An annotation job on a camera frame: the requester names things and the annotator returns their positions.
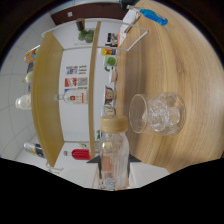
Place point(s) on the red liquid bottle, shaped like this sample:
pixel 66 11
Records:
pixel 80 154

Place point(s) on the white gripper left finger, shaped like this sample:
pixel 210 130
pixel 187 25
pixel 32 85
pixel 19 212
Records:
pixel 80 176

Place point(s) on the clear bottle red label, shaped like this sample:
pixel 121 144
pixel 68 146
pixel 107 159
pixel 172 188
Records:
pixel 75 97

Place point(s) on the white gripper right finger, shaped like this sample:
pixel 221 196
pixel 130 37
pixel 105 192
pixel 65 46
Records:
pixel 146 175

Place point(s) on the clear glass with ice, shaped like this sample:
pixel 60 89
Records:
pixel 160 115

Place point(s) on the bowl of green limes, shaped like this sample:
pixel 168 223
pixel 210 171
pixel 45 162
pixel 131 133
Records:
pixel 86 36

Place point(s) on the black yellow snack bag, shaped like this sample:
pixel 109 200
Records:
pixel 33 150

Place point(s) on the white frame wooden shelf rack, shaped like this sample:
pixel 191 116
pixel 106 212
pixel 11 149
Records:
pixel 46 100

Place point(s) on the white notebook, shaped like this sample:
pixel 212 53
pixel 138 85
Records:
pixel 130 20

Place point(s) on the white milk bottle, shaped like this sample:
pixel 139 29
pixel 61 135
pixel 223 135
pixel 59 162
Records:
pixel 24 102

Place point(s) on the clear bottle cork lid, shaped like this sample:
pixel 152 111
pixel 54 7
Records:
pixel 114 153

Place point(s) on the brown door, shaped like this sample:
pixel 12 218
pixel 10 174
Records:
pixel 86 16

